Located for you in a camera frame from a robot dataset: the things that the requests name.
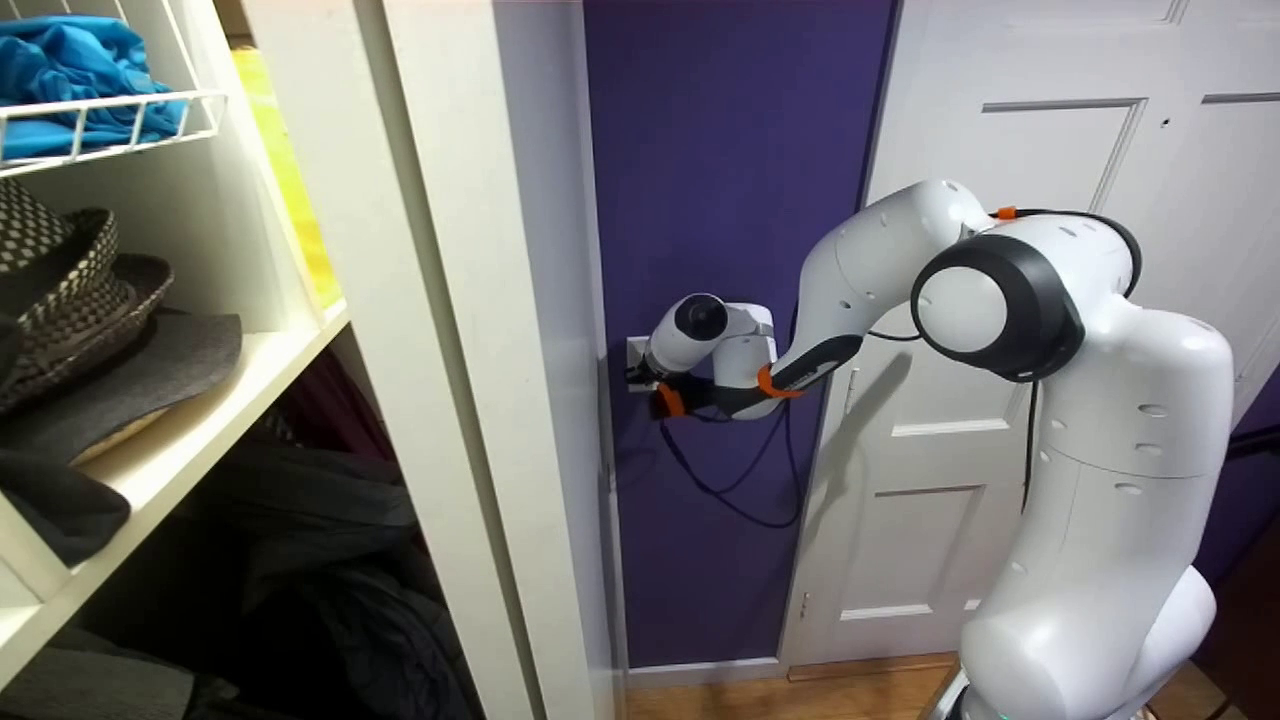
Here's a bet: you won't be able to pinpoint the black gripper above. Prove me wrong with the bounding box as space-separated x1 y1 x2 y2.
623 365 662 417

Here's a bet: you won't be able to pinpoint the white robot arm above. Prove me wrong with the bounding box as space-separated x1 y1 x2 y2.
629 182 1233 720

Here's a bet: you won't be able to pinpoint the dark hanging clothes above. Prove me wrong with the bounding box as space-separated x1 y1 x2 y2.
0 347 488 720

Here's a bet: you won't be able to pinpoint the white closet shelf unit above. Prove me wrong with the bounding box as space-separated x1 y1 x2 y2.
0 0 345 687

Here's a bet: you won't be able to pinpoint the white panelled door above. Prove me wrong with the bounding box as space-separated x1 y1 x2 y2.
778 0 1280 666

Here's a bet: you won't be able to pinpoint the dark grey felt hat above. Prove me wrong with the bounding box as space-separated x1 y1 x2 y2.
0 312 243 563

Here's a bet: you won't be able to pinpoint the woven black white hat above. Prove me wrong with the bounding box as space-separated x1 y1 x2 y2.
0 182 174 414

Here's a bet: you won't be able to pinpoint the blue folded cloth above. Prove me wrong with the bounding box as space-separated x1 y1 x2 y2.
0 18 189 161

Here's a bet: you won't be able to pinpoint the white wall light switch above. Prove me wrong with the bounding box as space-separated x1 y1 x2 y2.
623 335 651 373

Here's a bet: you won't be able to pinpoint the orange cable strap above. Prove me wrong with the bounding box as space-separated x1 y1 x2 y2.
753 365 798 405

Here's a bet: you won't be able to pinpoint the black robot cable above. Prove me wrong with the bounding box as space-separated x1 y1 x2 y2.
651 394 806 535

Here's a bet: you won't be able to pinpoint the white door frame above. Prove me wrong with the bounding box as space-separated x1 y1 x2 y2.
243 0 620 720

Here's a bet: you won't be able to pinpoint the white wire basket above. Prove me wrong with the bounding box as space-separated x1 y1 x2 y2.
0 0 225 182

